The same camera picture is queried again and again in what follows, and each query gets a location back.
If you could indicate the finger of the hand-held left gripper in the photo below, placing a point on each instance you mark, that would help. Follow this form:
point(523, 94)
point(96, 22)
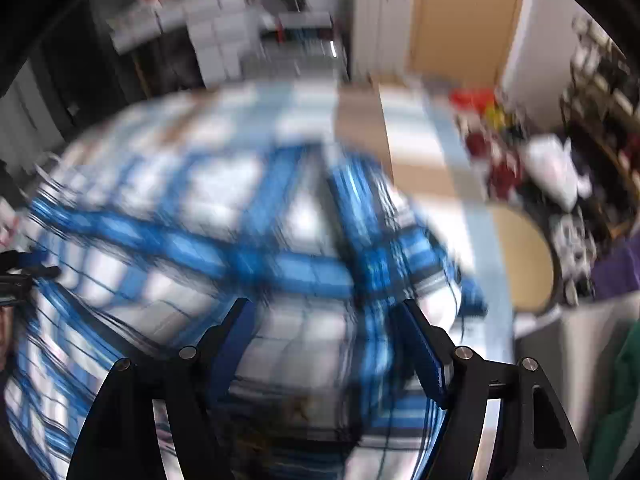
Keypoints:
point(30, 259)
point(35, 274)

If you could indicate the wooden door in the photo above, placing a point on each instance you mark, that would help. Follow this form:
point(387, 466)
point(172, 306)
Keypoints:
point(460, 20)

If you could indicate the wooden shoe rack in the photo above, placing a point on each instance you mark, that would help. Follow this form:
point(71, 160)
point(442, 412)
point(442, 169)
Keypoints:
point(612, 160)

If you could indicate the blue white plaid shirt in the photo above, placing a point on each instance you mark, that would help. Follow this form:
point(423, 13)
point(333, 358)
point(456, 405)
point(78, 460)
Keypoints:
point(300, 270)

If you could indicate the collection of sneakers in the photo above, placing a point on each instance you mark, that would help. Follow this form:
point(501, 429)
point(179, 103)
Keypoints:
point(600, 70)

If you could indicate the teal green garment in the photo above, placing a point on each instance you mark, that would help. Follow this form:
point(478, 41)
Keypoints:
point(620, 390)

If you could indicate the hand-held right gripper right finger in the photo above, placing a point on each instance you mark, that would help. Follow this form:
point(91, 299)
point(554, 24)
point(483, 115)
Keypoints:
point(425, 355)

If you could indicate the white desk with drawers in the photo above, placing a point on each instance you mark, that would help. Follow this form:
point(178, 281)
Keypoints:
point(220, 45)

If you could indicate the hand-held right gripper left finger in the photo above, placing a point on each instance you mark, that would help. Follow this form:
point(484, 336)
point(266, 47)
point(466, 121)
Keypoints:
point(235, 345)

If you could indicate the heap of colourful shoes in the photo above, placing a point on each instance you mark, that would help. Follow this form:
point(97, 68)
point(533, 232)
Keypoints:
point(500, 160)

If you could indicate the white plastic bag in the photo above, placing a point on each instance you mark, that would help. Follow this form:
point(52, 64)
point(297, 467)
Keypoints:
point(552, 170)

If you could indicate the red cloth bag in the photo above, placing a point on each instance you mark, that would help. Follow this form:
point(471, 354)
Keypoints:
point(470, 97)

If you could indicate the black box with red stripe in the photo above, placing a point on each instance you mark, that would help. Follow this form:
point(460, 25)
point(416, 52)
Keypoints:
point(302, 25)

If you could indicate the purple cloth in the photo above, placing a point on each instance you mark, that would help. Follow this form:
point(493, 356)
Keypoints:
point(617, 270)

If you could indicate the white cabinet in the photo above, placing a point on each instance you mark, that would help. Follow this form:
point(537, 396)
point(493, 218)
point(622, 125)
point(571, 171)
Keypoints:
point(380, 25)

